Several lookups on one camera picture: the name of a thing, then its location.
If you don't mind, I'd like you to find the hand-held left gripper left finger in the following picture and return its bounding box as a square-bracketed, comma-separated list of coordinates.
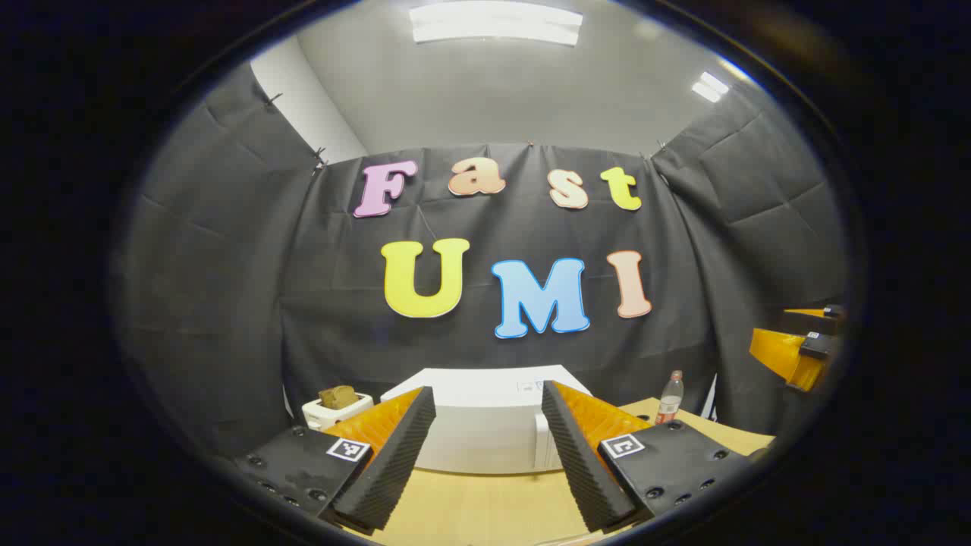
[231, 385, 438, 536]

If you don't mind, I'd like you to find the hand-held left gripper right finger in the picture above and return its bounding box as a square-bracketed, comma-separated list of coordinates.
[540, 379, 759, 534]

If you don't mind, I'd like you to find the white microwave oven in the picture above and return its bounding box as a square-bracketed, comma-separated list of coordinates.
[379, 366, 592, 476]

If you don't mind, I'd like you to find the white toaster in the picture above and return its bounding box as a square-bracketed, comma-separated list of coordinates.
[302, 391, 374, 431]

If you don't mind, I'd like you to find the plastic bottle with red label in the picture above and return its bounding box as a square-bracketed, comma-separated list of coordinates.
[655, 370, 685, 425]

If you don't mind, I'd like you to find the black backdrop cloth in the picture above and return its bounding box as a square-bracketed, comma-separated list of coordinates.
[114, 61, 850, 463]

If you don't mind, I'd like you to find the small ceiling light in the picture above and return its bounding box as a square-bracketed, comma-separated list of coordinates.
[690, 71, 731, 104]

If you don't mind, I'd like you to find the long ceiling light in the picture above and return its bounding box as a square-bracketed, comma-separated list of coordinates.
[410, 0, 583, 46]

